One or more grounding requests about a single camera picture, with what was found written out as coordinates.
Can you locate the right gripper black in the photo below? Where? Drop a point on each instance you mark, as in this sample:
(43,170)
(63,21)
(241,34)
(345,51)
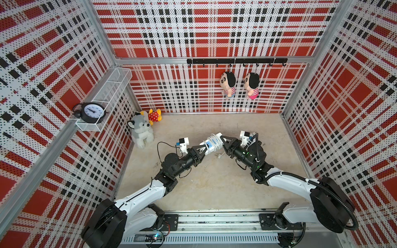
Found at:
(233,145)

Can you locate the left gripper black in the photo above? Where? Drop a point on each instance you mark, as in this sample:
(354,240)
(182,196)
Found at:
(196,157)

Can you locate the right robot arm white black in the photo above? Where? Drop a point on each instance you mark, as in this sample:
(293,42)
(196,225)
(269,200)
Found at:
(327,203)

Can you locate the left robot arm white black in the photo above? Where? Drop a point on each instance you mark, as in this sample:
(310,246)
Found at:
(112,221)

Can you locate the yellow red plush toy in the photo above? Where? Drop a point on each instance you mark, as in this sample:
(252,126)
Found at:
(152,116)

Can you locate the grey husky plush toy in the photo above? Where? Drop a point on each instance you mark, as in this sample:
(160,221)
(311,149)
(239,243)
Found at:
(141,130)

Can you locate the hanging doll blue shorts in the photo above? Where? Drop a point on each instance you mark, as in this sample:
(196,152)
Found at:
(227,82)

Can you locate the hanging doll pink shorts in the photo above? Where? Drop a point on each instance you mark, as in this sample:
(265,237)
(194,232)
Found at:
(251,83)

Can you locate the green circuit board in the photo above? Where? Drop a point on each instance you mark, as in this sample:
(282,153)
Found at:
(152,238)

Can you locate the black round alarm clock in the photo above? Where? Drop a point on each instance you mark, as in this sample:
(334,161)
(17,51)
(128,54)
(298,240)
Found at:
(91,113)

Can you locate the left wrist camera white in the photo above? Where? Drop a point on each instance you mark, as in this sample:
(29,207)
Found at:
(182,145)

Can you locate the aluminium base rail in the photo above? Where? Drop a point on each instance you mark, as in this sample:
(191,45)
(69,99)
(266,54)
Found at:
(253,228)

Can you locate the black wall hook rail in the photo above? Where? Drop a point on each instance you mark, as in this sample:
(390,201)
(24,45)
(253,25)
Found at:
(230,61)

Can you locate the white wire mesh shelf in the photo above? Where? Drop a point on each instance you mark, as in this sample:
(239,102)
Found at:
(108,95)

